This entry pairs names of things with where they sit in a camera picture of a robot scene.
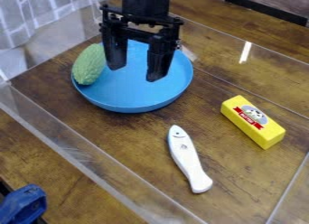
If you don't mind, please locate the clear acrylic enclosure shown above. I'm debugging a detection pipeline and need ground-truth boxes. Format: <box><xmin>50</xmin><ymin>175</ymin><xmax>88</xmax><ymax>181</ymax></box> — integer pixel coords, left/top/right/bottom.
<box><xmin>0</xmin><ymin>0</ymin><xmax>309</xmax><ymax>224</ymax></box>

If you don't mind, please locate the green bumpy toy gourd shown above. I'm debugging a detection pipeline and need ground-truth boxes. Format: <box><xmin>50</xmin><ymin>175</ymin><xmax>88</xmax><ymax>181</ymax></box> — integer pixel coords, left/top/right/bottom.
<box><xmin>72</xmin><ymin>43</ymin><xmax>105</xmax><ymax>85</ymax></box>

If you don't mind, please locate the blue round tray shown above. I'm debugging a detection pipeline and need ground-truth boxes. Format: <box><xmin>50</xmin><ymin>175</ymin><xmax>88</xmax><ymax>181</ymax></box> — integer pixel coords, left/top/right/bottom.
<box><xmin>71</xmin><ymin>41</ymin><xmax>192</xmax><ymax>113</ymax></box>

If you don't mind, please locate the white grid curtain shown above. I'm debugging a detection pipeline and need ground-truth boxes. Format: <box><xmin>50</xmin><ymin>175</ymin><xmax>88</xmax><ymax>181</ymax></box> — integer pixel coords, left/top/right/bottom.
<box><xmin>0</xmin><ymin>0</ymin><xmax>104</xmax><ymax>50</ymax></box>

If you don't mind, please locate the blue clamp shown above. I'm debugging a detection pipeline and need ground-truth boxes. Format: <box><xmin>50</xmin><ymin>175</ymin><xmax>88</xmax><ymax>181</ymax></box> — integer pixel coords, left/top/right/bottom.
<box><xmin>0</xmin><ymin>184</ymin><xmax>46</xmax><ymax>224</ymax></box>

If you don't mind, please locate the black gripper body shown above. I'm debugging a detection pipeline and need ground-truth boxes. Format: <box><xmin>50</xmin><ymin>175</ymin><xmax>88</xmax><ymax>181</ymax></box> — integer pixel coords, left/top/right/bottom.
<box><xmin>100</xmin><ymin>5</ymin><xmax>183</xmax><ymax>42</ymax></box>

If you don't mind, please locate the white wooden toy fish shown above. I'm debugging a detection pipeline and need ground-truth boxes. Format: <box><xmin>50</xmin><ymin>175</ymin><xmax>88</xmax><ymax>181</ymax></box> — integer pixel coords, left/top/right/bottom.
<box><xmin>167</xmin><ymin>125</ymin><xmax>212</xmax><ymax>193</ymax></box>

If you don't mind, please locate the yellow butter brick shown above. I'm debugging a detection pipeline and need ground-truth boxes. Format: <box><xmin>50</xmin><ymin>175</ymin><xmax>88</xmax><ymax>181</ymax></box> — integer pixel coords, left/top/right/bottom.
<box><xmin>220</xmin><ymin>95</ymin><xmax>286</xmax><ymax>150</ymax></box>

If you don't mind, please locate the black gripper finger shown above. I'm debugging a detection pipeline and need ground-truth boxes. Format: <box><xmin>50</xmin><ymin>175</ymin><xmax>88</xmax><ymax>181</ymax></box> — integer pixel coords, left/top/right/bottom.
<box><xmin>145</xmin><ymin>25</ymin><xmax>179</xmax><ymax>82</ymax></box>
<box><xmin>100</xmin><ymin>14</ymin><xmax>128</xmax><ymax>70</ymax></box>

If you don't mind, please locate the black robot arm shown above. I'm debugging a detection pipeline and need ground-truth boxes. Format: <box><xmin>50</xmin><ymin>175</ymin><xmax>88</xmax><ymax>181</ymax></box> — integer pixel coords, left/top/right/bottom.
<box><xmin>100</xmin><ymin>0</ymin><xmax>183</xmax><ymax>82</ymax></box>

